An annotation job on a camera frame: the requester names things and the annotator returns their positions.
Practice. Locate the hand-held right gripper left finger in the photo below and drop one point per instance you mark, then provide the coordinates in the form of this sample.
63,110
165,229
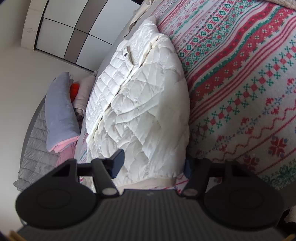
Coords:
118,162

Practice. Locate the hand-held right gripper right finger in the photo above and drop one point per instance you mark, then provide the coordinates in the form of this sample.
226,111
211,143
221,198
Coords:
189,168

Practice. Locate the white quilted hooded jacket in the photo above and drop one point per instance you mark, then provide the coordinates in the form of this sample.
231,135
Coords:
138,104

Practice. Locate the bed with grey sheet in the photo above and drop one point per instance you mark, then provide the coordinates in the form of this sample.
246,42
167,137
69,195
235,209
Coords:
81,141

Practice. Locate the pink blanket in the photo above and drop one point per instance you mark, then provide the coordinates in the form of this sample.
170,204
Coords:
67,150

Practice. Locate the beige pillow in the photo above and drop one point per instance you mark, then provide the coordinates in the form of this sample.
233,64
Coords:
84,92

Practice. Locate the long grey pillow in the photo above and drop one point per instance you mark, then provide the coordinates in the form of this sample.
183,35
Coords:
60,109

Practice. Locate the grey quilted mattress pad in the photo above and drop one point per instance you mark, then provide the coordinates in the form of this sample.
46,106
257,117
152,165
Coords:
37,148

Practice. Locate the orange cushion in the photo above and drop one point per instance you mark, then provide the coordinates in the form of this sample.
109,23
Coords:
75,91

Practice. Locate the red green patterned blanket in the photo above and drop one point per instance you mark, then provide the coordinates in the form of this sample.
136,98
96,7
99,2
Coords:
242,69

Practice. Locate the white grey wardrobe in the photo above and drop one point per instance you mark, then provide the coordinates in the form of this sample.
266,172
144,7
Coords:
57,30

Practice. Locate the cream cloth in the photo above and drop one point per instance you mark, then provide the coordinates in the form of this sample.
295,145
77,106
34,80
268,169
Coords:
140,16

